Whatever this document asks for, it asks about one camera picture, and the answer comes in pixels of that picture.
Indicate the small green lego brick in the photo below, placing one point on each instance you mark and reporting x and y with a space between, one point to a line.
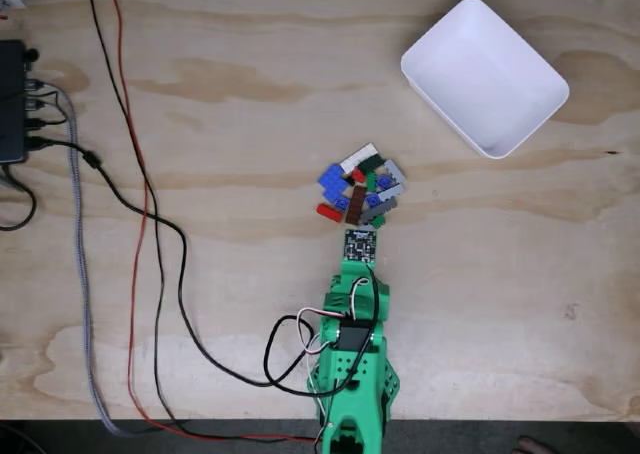
377 221

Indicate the long red lego brick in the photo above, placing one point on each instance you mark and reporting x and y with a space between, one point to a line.
329 211

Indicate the dark grey lego brick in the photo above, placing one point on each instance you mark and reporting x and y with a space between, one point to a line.
378 209

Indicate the brown lego plate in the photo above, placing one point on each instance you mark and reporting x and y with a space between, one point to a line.
356 204

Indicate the long blue lego brick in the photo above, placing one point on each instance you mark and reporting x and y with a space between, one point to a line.
331 175
337 190

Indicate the small red lego brick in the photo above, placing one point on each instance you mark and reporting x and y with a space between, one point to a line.
357 175

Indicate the white lego brick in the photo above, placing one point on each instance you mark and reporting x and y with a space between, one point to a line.
357 157

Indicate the white plastic bin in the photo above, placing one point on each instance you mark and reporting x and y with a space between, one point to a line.
482 79

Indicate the person's foot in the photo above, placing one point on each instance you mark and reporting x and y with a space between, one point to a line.
532 445

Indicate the black hub box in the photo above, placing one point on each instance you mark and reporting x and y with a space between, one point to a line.
10 99

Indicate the camera circuit board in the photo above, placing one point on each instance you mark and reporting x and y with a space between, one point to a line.
361 246

